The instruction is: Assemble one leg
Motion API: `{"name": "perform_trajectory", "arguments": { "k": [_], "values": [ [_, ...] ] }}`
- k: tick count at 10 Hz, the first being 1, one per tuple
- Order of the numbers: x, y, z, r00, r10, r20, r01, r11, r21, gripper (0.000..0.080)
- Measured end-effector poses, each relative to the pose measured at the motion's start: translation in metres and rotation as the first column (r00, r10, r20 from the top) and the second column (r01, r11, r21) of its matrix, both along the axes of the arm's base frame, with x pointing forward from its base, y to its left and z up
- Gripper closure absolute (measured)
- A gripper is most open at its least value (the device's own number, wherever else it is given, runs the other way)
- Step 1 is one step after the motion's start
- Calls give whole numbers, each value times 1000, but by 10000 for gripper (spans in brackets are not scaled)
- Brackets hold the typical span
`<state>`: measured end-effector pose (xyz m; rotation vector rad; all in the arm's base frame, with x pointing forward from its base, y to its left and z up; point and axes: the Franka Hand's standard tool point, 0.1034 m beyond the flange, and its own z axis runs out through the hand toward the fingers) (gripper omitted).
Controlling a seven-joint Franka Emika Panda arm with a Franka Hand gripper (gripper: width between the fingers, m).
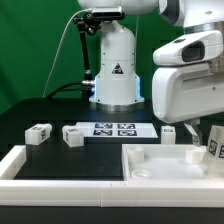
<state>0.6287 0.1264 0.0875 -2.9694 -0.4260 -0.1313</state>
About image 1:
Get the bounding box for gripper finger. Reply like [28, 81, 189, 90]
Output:
[184, 119, 202, 146]

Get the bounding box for white camera cable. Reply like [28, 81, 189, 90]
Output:
[42, 8, 93, 99]

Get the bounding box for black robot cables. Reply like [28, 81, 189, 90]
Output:
[46, 81, 84, 100]

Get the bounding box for white U-shaped fence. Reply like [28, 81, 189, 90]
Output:
[0, 146, 224, 208]

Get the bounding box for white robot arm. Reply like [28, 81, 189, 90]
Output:
[78, 0, 224, 145]

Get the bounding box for grey camera on mount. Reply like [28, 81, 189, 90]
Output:
[91, 6, 123, 19]

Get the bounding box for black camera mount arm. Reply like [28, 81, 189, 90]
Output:
[73, 13, 101, 100]

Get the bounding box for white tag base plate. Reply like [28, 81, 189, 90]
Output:
[76, 122, 158, 138]

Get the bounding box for white square tabletop part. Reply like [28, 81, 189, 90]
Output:
[122, 144, 224, 181]

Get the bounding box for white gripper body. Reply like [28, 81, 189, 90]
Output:
[152, 30, 224, 123]

